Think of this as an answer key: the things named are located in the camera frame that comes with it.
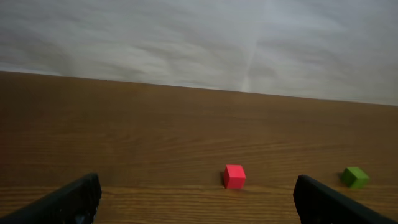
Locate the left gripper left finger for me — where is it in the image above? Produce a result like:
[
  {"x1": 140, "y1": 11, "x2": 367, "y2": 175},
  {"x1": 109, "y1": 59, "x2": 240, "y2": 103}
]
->
[{"x1": 0, "y1": 172, "x2": 103, "y2": 224}]

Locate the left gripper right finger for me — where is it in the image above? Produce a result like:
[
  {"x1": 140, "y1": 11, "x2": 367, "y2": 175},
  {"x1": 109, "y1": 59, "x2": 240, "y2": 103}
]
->
[{"x1": 292, "y1": 174, "x2": 398, "y2": 224}]

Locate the red cube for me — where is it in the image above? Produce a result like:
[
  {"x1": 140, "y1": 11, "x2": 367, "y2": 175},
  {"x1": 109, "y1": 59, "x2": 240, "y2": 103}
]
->
[{"x1": 223, "y1": 164, "x2": 247, "y2": 190}]

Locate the green cube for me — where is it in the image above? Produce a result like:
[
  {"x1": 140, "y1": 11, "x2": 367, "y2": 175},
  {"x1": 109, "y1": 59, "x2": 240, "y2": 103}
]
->
[{"x1": 340, "y1": 166, "x2": 371, "y2": 189}]

